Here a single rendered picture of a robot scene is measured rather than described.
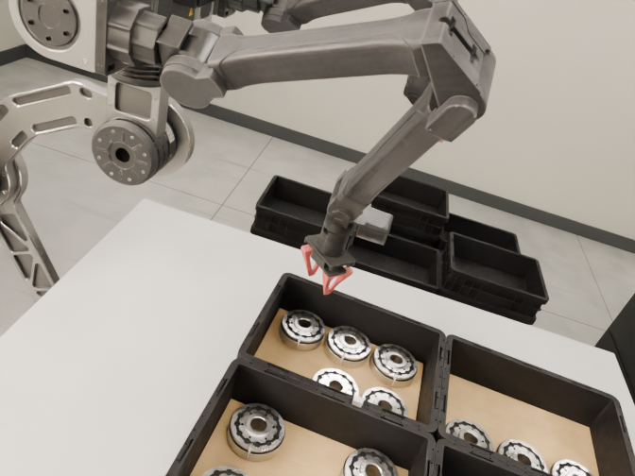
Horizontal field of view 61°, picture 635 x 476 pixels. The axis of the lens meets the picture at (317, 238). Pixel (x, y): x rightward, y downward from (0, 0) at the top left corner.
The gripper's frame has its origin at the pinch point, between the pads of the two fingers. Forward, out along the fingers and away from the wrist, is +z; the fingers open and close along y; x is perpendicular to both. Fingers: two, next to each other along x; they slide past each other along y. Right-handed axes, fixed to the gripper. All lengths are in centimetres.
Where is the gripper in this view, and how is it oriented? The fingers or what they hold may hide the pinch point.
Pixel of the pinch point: (319, 281)
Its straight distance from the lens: 116.9
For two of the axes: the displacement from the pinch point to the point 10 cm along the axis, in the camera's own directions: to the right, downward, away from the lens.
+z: -2.4, 8.0, 5.5
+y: -5.3, -5.8, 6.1
